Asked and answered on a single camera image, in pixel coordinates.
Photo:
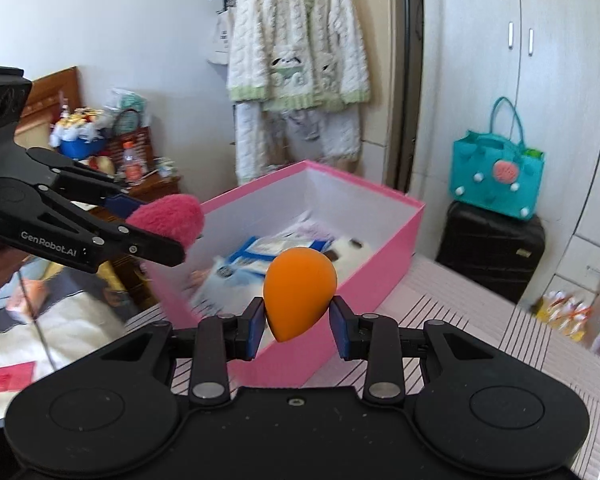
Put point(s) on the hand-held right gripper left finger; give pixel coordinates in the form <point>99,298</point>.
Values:
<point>253,329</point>

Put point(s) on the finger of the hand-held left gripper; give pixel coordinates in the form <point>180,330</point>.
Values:
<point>80,177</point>
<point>150,247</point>

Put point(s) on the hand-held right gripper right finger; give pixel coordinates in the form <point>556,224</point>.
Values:
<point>339,329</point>

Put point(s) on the pink fluffy pompom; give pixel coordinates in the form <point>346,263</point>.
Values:
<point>170,217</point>

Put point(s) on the white cotton tissue pack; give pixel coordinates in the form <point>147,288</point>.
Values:
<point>230,285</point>

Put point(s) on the orange egg-shaped sponge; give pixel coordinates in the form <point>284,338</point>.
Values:
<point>300,290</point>

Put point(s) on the pink storage box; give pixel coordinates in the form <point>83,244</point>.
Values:
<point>370,280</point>

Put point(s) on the panda plush toy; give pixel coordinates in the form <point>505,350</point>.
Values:
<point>352,255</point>

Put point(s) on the blue wet wipe pack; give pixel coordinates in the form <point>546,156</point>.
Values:
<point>260,250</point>

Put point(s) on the flower bouquet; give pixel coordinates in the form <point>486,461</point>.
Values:
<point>77,132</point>

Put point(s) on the yellow plastic bin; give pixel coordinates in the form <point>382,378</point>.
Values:
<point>110,272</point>

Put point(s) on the orange drink bottle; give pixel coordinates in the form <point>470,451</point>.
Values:
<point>131,165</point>

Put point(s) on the red woven basket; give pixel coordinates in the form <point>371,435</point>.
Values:
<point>140,145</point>

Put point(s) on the small white green box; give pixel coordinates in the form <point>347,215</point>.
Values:
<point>164,166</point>

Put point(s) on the wooden headboard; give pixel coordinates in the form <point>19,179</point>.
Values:
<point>55,90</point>

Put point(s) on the teal white packet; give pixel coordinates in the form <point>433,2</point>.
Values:
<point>127,100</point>

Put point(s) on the grey white bed blanket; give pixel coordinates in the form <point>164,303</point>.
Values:
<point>80,325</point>

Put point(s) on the small orange white carton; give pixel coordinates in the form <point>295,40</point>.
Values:
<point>27,294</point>

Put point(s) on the striped pink tablecloth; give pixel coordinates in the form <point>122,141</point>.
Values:
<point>480,320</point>

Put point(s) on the black suitcase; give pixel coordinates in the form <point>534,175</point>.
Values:
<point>490,255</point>

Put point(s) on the red paper card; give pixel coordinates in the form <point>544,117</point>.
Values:
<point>10,377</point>

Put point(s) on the white canvas tote bag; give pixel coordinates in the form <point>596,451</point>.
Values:
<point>222,40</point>

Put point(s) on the teal tote bag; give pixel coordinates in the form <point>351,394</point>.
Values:
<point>490,195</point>

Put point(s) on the pile of snack packets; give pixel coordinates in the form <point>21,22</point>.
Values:
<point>565,310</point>

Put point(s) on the white fluffy robe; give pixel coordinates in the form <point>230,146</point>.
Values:
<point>290,45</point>

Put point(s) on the black clothes rack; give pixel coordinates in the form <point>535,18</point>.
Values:
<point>417,60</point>

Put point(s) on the light wooden board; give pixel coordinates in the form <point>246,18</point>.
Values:
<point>390,35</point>

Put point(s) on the grey wooden wardrobe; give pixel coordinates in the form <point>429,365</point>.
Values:
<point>555,110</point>

